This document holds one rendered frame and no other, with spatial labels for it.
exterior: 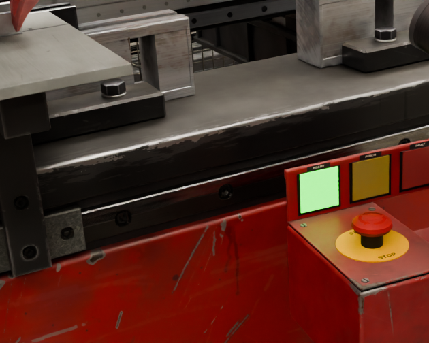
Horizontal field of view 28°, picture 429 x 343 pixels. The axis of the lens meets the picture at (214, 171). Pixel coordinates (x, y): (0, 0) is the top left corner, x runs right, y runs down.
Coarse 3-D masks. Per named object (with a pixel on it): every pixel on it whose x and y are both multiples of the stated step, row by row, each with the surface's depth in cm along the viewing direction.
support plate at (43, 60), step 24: (24, 24) 87; (48, 24) 86; (0, 48) 79; (24, 48) 78; (48, 48) 77; (72, 48) 77; (96, 48) 76; (0, 72) 71; (24, 72) 70; (48, 72) 70; (72, 72) 69; (96, 72) 70; (120, 72) 71; (0, 96) 67
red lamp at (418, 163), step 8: (408, 152) 93; (416, 152) 93; (424, 152) 94; (408, 160) 93; (416, 160) 94; (424, 160) 94; (408, 168) 94; (416, 168) 94; (424, 168) 94; (408, 176) 94; (416, 176) 94; (424, 176) 95; (408, 184) 94; (416, 184) 95
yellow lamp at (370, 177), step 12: (384, 156) 92; (360, 168) 91; (372, 168) 92; (384, 168) 93; (360, 180) 92; (372, 180) 93; (384, 180) 93; (360, 192) 92; (372, 192) 93; (384, 192) 94
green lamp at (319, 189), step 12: (336, 168) 90; (300, 180) 89; (312, 180) 90; (324, 180) 90; (336, 180) 91; (300, 192) 90; (312, 192) 90; (324, 192) 91; (336, 192) 91; (300, 204) 90; (312, 204) 91; (324, 204) 91; (336, 204) 92
